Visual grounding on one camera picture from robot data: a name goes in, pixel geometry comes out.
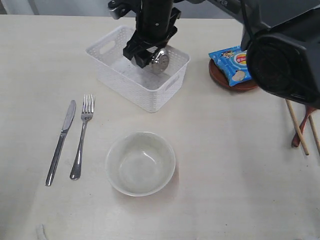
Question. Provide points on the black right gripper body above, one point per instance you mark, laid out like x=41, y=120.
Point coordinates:
x=155, y=24

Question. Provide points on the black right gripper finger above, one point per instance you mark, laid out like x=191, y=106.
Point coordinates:
x=146, y=57
x=133, y=48

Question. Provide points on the brown round plate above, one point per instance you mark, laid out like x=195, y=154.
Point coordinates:
x=220, y=79

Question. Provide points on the silver fork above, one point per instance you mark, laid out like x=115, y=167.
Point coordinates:
x=87, y=113

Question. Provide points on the blue Lays chips bag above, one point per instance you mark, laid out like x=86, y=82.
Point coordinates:
x=233, y=63

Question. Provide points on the silver table knife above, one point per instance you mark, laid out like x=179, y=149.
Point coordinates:
x=63, y=133

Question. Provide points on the speckled white ceramic bowl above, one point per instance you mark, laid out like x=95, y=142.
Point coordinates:
x=140, y=164

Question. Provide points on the dark brown wooden spoon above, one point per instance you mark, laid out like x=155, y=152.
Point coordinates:
x=308, y=111

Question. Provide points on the wooden chopstick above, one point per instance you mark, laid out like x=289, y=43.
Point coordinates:
x=314, y=132
x=296, y=127

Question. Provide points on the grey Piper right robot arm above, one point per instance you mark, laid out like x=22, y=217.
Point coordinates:
x=281, y=39

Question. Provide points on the white perforated plastic basket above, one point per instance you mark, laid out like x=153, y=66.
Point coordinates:
x=141, y=86

